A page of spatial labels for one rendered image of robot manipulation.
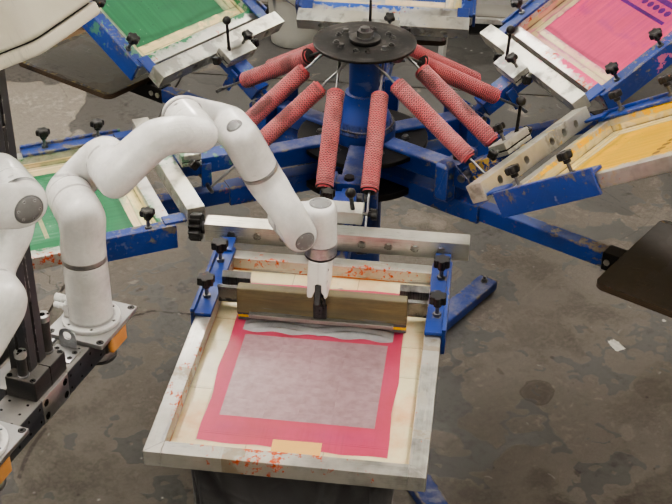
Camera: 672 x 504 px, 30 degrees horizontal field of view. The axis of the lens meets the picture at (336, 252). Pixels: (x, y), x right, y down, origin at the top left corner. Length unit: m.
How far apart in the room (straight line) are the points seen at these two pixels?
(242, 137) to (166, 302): 2.24
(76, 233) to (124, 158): 0.18
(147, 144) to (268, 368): 0.64
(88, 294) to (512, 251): 2.76
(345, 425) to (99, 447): 1.59
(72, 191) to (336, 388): 0.73
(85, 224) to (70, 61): 1.93
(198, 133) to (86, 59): 1.95
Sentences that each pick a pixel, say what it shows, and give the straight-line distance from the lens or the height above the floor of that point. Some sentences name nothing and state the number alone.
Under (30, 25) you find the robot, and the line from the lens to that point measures 2.08.
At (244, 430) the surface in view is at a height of 0.95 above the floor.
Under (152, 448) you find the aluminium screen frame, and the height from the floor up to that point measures 0.99.
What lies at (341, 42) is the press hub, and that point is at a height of 1.31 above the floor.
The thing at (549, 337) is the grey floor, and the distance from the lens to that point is 4.67.
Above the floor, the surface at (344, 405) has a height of 0.96.
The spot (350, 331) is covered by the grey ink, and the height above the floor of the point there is 0.96.
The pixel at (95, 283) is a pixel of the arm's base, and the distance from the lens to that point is 2.67.
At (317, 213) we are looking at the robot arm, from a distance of 2.81.
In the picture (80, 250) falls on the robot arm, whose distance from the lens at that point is 2.62.
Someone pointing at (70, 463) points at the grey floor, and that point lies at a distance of 4.14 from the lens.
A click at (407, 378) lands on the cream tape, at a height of 0.96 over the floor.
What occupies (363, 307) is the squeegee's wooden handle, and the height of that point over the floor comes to 1.03.
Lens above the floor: 2.72
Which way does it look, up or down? 32 degrees down
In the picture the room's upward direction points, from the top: 1 degrees clockwise
